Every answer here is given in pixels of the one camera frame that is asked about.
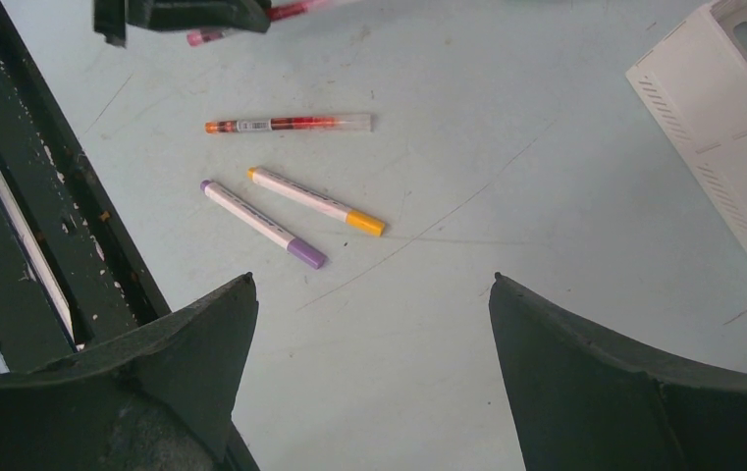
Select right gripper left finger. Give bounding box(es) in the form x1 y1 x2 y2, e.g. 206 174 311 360
0 274 258 470

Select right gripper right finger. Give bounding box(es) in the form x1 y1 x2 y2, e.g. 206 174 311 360
489 275 747 470

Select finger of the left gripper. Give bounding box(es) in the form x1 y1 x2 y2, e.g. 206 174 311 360
92 0 272 47

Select red pen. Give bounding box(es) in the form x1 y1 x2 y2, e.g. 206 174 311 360
187 0 351 47
204 114 373 134

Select white marker purple cap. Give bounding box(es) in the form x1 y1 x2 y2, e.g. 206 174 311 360
200 180 327 269

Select white marker yellow cap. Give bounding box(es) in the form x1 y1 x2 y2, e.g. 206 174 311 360
247 167 386 236

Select cream file organizer rack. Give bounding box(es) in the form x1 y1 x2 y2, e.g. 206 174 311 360
625 1 747 253

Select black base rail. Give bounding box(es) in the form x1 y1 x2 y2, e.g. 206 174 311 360
0 2 170 372

